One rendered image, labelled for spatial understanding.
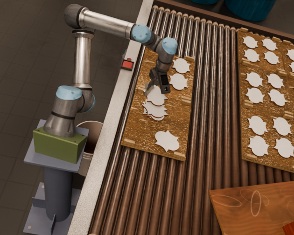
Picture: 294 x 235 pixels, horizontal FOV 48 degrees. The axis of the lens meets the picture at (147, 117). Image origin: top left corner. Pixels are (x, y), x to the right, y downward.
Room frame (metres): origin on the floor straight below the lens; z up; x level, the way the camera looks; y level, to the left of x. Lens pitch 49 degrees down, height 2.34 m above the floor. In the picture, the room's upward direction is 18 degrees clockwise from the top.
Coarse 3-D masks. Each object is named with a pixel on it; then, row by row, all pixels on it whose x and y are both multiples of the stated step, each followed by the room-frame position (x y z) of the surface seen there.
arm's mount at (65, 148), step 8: (40, 128) 0.87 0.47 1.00; (40, 136) 0.81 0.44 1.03; (48, 136) 0.81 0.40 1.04; (56, 136) 0.83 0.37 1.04; (80, 136) 0.94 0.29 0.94; (40, 144) 0.81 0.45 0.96; (48, 144) 0.81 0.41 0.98; (56, 144) 0.81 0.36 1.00; (64, 144) 0.81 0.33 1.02; (72, 144) 0.82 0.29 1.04; (80, 144) 0.86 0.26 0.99; (40, 152) 0.81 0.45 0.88; (48, 152) 0.81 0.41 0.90; (56, 152) 0.81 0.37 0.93; (64, 152) 0.81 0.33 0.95; (72, 152) 0.82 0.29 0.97; (80, 152) 0.87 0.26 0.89; (64, 160) 0.81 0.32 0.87; (72, 160) 0.82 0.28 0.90
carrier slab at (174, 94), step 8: (144, 56) 1.70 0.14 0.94; (152, 56) 1.73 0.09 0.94; (176, 56) 1.81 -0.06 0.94; (144, 64) 1.62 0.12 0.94; (152, 64) 1.65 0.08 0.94; (192, 64) 1.78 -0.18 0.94; (144, 72) 1.55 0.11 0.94; (168, 72) 1.63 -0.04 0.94; (176, 72) 1.65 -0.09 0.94; (192, 72) 1.70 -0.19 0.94; (144, 80) 1.48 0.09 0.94; (168, 80) 1.55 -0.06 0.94; (192, 80) 1.63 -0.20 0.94; (136, 88) 1.40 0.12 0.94; (184, 88) 1.53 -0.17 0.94; (168, 96) 1.42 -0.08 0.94; (176, 96) 1.44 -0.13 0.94; (184, 96) 1.46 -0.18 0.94
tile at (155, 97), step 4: (156, 88) 1.32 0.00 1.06; (144, 92) 1.26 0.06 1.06; (152, 92) 1.28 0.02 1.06; (156, 92) 1.29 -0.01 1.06; (160, 92) 1.30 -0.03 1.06; (148, 96) 1.24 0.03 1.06; (152, 96) 1.25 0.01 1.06; (156, 96) 1.26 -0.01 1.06; (160, 96) 1.27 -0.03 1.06; (164, 96) 1.28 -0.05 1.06; (148, 100) 1.22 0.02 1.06; (152, 100) 1.22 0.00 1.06; (156, 100) 1.23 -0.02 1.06; (160, 100) 1.24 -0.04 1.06; (156, 104) 1.21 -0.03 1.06; (160, 104) 1.22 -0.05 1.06
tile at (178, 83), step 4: (172, 76) 1.59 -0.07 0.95; (176, 76) 1.60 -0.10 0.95; (180, 76) 1.61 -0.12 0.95; (172, 80) 1.55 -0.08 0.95; (176, 80) 1.56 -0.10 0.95; (180, 80) 1.58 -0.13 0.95; (184, 80) 1.59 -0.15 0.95; (172, 84) 1.52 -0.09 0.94; (176, 84) 1.53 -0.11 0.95; (180, 84) 1.54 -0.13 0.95; (184, 84) 1.55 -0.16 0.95; (176, 88) 1.49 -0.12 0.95; (180, 88) 1.51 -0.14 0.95
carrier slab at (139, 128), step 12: (144, 96) 1.35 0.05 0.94; (132, 108) 1.23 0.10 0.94; (168, 108) 1.32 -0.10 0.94; (180, 108) 1.35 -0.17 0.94; (132, 120) 1.15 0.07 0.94; (144, 120) 1.18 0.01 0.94; (168, 120) 1.23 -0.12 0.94; (180, 120) 1.26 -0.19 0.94; (132, 132) 1.07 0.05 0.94; (144, 132) 1.09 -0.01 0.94; (156, 132) 1.12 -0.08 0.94; (180, 132) 1.17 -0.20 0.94; (144, 144) 1.02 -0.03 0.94; (180, 144) 1.10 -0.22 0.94; (168, 156) 1.00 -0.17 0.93
